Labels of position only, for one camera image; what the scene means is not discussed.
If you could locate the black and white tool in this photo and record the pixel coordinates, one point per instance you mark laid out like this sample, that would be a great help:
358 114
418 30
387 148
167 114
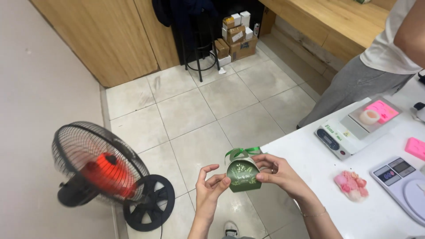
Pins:
420 109

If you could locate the pink rose-shaped soap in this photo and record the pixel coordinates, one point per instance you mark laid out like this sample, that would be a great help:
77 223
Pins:
352 185

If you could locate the green gift box with ribbon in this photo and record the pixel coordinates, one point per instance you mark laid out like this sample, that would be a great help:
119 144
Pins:
243 177

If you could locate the pink silicone mould with cavities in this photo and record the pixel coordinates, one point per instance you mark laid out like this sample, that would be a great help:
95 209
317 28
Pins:
385 111

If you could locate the white digital scale steel tray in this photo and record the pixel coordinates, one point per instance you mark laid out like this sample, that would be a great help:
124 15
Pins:
335 136

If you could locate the person's white shoe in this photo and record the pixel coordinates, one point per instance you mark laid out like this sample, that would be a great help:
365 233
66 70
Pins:
230 229

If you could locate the wooden counter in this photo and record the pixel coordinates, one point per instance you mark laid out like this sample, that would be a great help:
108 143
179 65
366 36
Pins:
332 23

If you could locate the black floor fan red blades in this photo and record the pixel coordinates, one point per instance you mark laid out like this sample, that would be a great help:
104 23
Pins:
106 172

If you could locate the person's left hand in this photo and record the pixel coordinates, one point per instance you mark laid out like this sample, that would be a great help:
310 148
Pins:
207 196

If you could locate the pink silicone mould block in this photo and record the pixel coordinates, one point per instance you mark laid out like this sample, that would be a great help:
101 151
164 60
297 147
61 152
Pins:
415 148

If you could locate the person's right hand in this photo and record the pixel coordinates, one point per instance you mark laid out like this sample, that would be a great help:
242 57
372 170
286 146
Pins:
285 179

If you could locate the white flat kitchen scale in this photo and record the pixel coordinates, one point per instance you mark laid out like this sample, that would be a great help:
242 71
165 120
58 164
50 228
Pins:
401 186

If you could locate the heap of cardboard boxes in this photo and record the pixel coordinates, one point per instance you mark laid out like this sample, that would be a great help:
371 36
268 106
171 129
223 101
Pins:
237 39

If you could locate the dark hanging garment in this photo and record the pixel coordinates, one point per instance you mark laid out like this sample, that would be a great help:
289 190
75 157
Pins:
179 10

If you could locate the wooden cabinet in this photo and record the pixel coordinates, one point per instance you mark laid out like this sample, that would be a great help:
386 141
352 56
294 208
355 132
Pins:
109 36

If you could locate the white round soap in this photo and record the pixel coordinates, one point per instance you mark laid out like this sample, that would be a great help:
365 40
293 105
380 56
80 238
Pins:
369 116

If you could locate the black metal bar stool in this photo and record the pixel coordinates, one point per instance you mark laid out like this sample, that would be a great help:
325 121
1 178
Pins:
199 49

